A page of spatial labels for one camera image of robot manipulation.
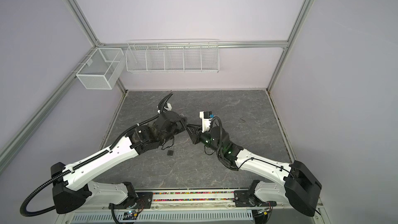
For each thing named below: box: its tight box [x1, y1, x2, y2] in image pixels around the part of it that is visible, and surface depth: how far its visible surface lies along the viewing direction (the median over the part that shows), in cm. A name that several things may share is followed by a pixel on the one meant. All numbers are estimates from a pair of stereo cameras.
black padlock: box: [166, 146, 174, 157], surface depth 91 cm
